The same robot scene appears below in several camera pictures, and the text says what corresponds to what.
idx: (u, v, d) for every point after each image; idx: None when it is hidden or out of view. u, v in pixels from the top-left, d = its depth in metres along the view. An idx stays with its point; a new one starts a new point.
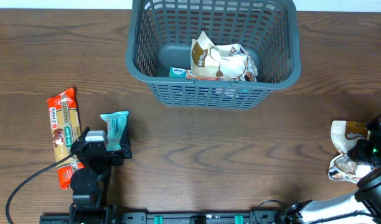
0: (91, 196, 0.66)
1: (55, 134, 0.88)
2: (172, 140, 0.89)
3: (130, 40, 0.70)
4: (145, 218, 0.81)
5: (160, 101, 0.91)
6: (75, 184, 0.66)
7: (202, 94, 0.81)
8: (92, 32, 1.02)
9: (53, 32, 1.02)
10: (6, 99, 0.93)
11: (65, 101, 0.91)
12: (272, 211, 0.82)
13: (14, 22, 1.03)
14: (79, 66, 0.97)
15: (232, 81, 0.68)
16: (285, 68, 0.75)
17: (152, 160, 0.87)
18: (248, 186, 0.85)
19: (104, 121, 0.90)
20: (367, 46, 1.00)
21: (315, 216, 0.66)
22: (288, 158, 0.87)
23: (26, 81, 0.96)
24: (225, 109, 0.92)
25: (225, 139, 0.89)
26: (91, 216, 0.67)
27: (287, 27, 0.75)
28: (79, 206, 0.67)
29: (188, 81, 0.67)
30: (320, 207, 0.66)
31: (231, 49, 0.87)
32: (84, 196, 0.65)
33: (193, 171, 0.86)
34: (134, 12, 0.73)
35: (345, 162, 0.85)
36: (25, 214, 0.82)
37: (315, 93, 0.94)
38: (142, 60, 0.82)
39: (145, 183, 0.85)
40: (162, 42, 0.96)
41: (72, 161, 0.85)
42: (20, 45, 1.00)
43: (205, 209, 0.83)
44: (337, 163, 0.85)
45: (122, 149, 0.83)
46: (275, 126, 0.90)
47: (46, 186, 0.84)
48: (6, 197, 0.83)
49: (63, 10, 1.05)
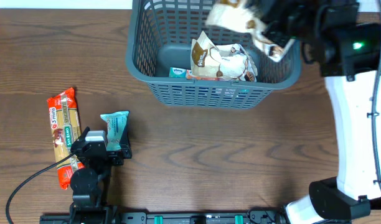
0: (91, 196, 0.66)
1: (55, 134, 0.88)
2: (172, 140, 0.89)
3: (130, 40, 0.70)
4: (145, 218, 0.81)
5: (160, 101, 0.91)
6: (75, 184, 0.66)
7: (202, 95, 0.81)
8: (92, 32, 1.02)
9: (53, 32, 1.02)
10: (6, 99, 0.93)
11: (65, 101, 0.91)
12: (272, 211, 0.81)
13: (14, 22, 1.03)
14: (79, 66, 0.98)
15: (231, 81, 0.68)
16: (285, 68, 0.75)
17: (152, 160, 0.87)
18: (248, 186, 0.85)
19: (104, 121, 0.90)
20: None
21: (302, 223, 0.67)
22: (288, 158, 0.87)
23: (26, 80, 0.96)
24: (225, 109, 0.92)
25: (225, 139, 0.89)
26: (91, 216, 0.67)
27: None
28: (79, 206, 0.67)
29: (188, 81, 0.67)
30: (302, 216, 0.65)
31: (231, 49, 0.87)
32: (84, 195, 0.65)
33: (193, 171, 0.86)
34: (134, 12, 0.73)
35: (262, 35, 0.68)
36: (25, 213, 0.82)
37: (315, 93, 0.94)
38: (142, 60, 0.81)
39: (145, 183, 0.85)
40: (162, 42, 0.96)
41: (72, 161, 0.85)
42: (20, 45, 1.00)
43: (205, 209, 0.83)
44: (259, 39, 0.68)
45: (122, 149, 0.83)
46: (276, 126, 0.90)
47: (47, 186, 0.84)
48: (7, 197, 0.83)
49: (63, 10, 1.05)
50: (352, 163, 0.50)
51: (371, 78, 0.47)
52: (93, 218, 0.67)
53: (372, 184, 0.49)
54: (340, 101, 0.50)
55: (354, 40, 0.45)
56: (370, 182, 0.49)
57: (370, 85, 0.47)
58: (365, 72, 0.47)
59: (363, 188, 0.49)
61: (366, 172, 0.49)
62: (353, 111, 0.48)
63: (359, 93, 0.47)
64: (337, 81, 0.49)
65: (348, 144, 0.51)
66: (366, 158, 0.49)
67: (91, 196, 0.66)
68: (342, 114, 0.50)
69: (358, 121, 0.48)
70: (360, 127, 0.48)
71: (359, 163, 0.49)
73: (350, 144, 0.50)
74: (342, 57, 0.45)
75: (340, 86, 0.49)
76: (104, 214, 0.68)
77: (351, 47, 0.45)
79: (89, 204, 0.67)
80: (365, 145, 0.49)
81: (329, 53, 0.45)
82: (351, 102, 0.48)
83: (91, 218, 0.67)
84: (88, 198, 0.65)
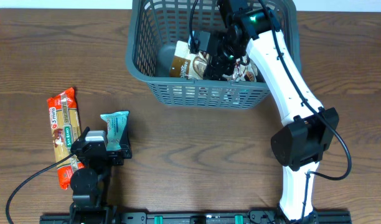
0: (91, 198, 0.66)
1: (55, 134, 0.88)
2: (172, 140, 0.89)
3: (130, 40, 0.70)
4: (145, 218, 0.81)
5: (160, 101, 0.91)
6: (75, 184, 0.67)
7: (202, 94, 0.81)
8: (92, 32, 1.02)
9: (52, 32, 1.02)
10: (6, 98, 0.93)
11: (65, 101, 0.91)
12: (272, 211, 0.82)
13: (14, 22, 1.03)
14: (79, 66, 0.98)
15: (231, 81, 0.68)
16: None
17: (152, 160, 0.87)
18: (248, 186, 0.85)
19: (104, 121, 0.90)
20: (366, 46, 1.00)
21: (296, 211, 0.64)
22: None
23: (26, 80, 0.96)
24: (225, 109, 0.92)
25: (225, 139, 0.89)
26: (91, 216, 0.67)
27: (287, 27, 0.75)
28: (79, 206, 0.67)
29: (188, 81, 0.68)
30: (289, 200, 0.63)
31: None
32: (84, 196, 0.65)
33: (193, 171, 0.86)
34: (134, 12, 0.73)
35: None
36: (25, 213, 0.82)
37: (315, 92, 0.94)
38: (142, 60, 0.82)
39: (145, 183, 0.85)
40: (162, 42, 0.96)
41: (72, 161, 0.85)
42: (20, 45, 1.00)
43: (205, 209, 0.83)
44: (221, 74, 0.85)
45: (122, 149, 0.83)
46: (275, 126, 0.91)
47: (47, 186, 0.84)
48: (6, 197, 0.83)
49: (63, 10, 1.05)
50: (282, 102, 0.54)
51: (269, 36, 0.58)
52: (93, 218, 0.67)
53: (301, 107, 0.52)
54: (259, 61, 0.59)
55: (249, 15, 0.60)
56: (298, 106, 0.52)
57: (269, 38, 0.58)
58: (264, 33, 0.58)
59: (296, 112, 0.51)
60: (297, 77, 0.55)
61: (292, 99, 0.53)
62: (267, 58, 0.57)
63: (265, 45, 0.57)
64: (250, 46, 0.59)
65: (275, 91, 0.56)
66: (289, 89, 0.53)
67: (91, 198, 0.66)
68: (264, 69, 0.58)
69: (271, 65, 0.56)
70: (275, 69, 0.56)
71: (285, 94, 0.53)
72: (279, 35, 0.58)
73: (276, 89, 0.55)
74: (244, 25, 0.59)
75: (252, 46, 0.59)
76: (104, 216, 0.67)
77: (247, 17, 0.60)
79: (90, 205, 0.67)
80: (282, 82, 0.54)
81: (238, 32, 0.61)
82: (263, 52, 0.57)
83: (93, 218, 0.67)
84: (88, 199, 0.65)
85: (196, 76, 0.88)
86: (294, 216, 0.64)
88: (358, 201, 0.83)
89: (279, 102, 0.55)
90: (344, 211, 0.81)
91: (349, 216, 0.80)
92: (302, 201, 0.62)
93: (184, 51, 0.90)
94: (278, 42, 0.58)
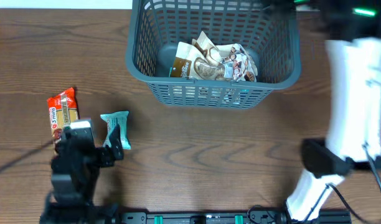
0: (76, 190, 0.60)
1: (55, 134, 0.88)
2: (172, 140, 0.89)
3: (130, 40, 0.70)
4: (145, 218, 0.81)
5: (160, 101, 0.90)
6: (56, 163, 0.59)
7: (202, 94, 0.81)
8: (92, 32, 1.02)
9: (53, 32, 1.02)
10: (6, 99, 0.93)
11: (65, 101, 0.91)
12: (272, 211, 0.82)
13: (14, 22, 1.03)
14: (79, 66, 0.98)
15: (231, 81, 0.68)
16: (285, 68, 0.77)
17: (152, 160, 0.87)
18: (248, 186, 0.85)
19: (104, 121, 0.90)
20: None
21: (302, 213, 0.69)
22: (288, 158, 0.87)
23: (27, 80, 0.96)
24: (225, 109, 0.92)
25: (225, 139, 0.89)
26: (71, 209, 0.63)
27: (287, 27, 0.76)
28: (58, 193, 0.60)
29: (188, 81, 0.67)
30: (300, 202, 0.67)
31: (232, 49, 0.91)
32: (66, 186, 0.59)
33: (193, 171, 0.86)
34: (134, 12, 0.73)
35: (218, 67, 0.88)
36: (25, 214, 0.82)
37: (315, 92, 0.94)
38: (142, 60, 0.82)
39: (145, 183, 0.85)
40: (162, 42, 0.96)
41: None
42: (20, 45, 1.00)
43: (205, 209, 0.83)
44: (218, 72, 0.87)
45: (114, 147, 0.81)
46: (276, 126, 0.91)
47: (47, 186, 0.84)
48: (6, 197, 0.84)
49: (63, 10, 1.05)
50: (343, 128, 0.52)
51: (373, 46, 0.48)
52: (73, 211, 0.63)
53: (361, 147, 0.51)
54: (343, 71, 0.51)
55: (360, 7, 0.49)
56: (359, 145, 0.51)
57: (370, 51, 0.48)
58: (366, 42, 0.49)
59: (352, 149, 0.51)
60: (375, 112, 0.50)
61: (355, 134, 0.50)
62: (351, 76, 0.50)
63: (357, 55, 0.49)
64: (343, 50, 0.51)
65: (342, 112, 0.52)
66: (360, 121, 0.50)
67: (76, 191, 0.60)
68: (342, 83, 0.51)
69: (352, 86, 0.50)
70: (355, 93, 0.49)
71: (350, 124, 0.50)
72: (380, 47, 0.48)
73: (345, 110, 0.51)
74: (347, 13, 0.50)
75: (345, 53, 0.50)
76: (84, 214, 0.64)
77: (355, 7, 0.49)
79: (73, 200, 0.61)
80: (355, 108, 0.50)
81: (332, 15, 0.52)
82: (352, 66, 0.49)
83: (74, 216, 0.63)
84: (72, 191, 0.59)
85: (197, 76, 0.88)
86: (297, 216, 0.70)
88: (359, 201, 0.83)
89: (340, 125, 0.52)
90: (343, 211, 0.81)
91: (349, 216, 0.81)
92: (310, 206, 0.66)
93: (186, 53, 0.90)
94: (376, 58, 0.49)
